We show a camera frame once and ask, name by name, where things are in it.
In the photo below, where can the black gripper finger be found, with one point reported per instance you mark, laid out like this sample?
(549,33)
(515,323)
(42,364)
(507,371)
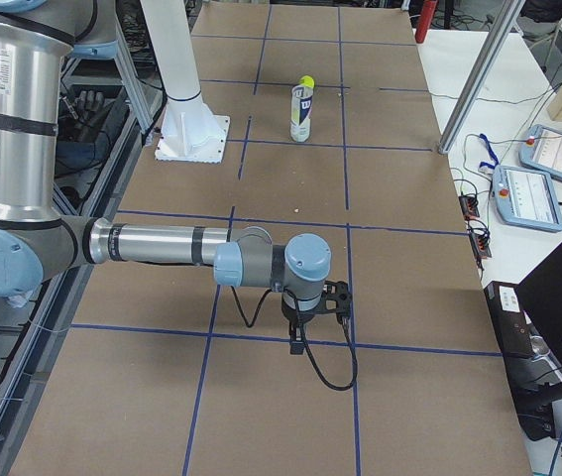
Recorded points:
(296,339)

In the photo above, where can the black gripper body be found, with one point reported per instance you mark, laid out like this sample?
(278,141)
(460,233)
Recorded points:
(292,315)

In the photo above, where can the yellow tennis ball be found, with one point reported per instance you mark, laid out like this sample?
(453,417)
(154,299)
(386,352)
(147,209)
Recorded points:
(307,81)

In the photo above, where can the Wilson tennis ball can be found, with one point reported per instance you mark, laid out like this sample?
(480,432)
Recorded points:
(300,112)

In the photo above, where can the orange black adapter box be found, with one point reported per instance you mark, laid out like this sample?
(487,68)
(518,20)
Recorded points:
(469,205)

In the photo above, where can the black computer box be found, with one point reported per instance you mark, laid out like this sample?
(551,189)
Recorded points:
(536,387)

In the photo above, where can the near teach pendant tablet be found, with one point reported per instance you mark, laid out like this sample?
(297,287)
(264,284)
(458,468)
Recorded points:
(526,198)

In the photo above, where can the teach pendant tablet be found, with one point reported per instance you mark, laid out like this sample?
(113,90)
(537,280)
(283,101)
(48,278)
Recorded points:
(542,150)
(526,198)

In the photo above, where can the far teach pendant tablet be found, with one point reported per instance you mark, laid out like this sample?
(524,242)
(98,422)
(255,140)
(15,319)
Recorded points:
(542,150)

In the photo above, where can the red cylinder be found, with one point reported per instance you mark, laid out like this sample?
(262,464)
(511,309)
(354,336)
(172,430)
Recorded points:
(424,20)

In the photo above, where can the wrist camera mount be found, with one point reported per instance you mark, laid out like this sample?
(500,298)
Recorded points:
(336,298)

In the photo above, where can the white pedestal column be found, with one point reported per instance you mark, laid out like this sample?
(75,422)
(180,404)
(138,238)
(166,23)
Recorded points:
(190,132)

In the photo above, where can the aluminium frame post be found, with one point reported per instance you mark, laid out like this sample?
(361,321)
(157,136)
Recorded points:
(489,51)

